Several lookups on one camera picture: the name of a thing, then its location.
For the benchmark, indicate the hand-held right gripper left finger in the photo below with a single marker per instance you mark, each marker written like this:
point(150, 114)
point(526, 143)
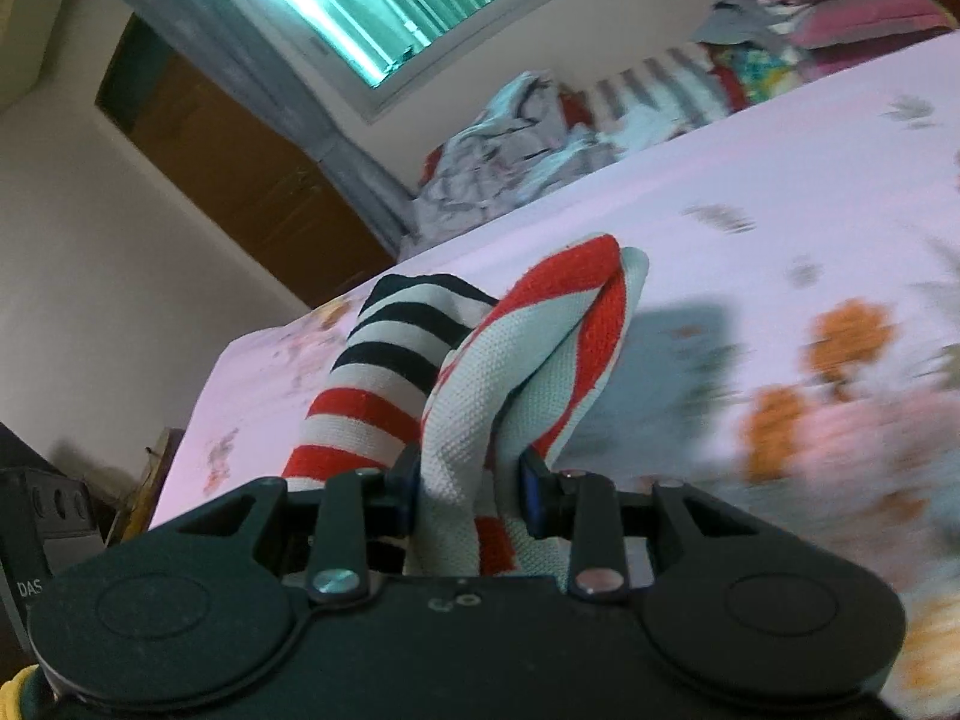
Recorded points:
point(406, 491)

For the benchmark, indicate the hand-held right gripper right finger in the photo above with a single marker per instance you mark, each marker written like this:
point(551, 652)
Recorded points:
point(531, 495)

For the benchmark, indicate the black red striped white shirt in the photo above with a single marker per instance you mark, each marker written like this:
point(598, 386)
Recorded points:
point(510, 345)

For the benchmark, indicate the pile of white grey clothes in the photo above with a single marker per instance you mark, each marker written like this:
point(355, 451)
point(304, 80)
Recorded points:
point(502, 150)

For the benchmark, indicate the wooden bedside furniture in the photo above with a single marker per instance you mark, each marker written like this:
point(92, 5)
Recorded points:
point(150, 480)

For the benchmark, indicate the brown wooden door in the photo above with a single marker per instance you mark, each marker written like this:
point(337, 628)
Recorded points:
point(247, 180)

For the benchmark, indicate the pink floral bed sheet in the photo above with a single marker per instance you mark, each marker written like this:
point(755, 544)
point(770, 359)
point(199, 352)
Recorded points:
point(750, 187)

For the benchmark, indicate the grey curtain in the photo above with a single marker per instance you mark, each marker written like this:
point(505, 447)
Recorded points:
point(300, 97)

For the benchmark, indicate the red white striped cloth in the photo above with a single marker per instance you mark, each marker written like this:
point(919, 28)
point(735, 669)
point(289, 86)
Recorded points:
point(667, 90)

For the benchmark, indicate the colourful printed cloth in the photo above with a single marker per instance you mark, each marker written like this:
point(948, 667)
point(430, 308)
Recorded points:
point(757, 71)

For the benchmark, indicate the window with green glass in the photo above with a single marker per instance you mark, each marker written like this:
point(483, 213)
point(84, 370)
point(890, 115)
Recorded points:
point(405, 0)

